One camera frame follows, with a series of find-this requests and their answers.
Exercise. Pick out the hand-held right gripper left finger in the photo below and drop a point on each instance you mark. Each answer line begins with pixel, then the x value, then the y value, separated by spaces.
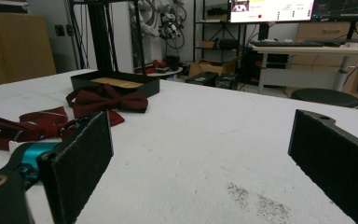
pixel 77 165

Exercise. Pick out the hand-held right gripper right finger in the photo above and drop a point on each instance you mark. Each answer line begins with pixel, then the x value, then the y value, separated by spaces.
pixel 332 165

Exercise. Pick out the striped dark red bow tie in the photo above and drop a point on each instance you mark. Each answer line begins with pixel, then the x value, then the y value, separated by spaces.
pixel 28 129

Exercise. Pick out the plain dark red bow tie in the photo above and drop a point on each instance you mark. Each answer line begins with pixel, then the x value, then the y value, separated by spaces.
pixel 105 101

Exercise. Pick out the black stand with wooden tray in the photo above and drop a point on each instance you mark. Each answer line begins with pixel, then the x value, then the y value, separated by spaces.
pixel 118 82

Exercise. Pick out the black round stool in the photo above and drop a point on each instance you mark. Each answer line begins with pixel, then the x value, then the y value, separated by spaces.
pixel 326 97

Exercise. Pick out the white desk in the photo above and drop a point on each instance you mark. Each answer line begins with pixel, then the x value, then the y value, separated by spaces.
pixel 307 51

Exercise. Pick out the white foam mat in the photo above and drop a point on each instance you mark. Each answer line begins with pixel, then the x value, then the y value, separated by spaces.
pixel 199 140

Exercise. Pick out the round white table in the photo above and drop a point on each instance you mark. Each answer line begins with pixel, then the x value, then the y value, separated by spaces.
pixel 167 73

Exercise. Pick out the black keyboard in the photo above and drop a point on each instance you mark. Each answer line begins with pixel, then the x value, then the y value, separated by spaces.
pixel 286 43

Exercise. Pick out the brown board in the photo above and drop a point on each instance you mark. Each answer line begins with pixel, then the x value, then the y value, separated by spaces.
pixel 12 49

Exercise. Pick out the black computer tower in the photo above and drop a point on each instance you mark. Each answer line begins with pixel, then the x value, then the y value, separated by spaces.
pixel 227 81
pixel 200 78

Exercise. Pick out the open cardboard box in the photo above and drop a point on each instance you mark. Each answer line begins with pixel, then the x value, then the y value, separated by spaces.
pixel 211 67

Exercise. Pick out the dark computer monitor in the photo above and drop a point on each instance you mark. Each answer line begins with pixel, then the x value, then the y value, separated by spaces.
pixel 345 9

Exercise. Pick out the bright computer monitor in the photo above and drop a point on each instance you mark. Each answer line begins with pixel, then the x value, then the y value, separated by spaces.
pixel 270 11

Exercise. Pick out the black metal shelf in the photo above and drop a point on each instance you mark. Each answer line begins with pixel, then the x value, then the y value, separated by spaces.
pixel 219 34

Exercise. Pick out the black metal frame post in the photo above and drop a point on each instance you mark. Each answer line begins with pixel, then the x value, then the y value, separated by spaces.
pixel 101 37

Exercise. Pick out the black wall socket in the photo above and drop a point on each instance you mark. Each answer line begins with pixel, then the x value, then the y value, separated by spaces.
pixel 59 30

